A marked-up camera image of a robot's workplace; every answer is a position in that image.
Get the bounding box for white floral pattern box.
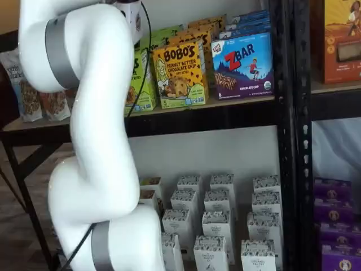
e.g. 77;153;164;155
204;189;233;216
201;211;232;244
250;191;281;217
209;174;235;194
247;212;281;244
177;175;202;196
193;235;228;271
252;175;280;196
170;189;199;216
161;209;191;241
240;239;276;271
160;232;185;271

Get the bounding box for green Bobo's apple pie box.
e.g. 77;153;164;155
139;34;171;58
124;46;158;112
156;24;185;41

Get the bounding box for yellow Bobo's peanut butter box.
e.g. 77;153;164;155
152;38;210;110
169;29;213;94
186;19;224;36
188;14;227;29

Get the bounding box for yellow white granola box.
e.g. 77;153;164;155
138;189;159;210

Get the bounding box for blue purple ZBar box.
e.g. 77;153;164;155
224;16;271;29
219;23;272;39
231;9;270;21
210;31;275;100

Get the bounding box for wooden shelf board with snacks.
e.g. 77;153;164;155
2;94;276;134

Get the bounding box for purple snack box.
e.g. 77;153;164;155
318;221;361;248
321;243;361;271
313;177;354;200
313;197;356;224

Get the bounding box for orange cardboard box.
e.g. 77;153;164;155
319;0;361;85

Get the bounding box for black metal shelving rack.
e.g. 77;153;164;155
0;0;296;271

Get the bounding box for white patterned small boxes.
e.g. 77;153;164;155
137;174;283;271

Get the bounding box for black metal neighbour rack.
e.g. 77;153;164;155
293;0;361;271

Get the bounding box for orange label granola bag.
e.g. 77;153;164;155
38;89;72;122

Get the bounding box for white plastic sheet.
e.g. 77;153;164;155
311;119;361;180

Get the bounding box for wooden neighbour rack board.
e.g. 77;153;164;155
310;80;361;95

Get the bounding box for blue sided granola bag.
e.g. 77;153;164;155
0;50;43;123

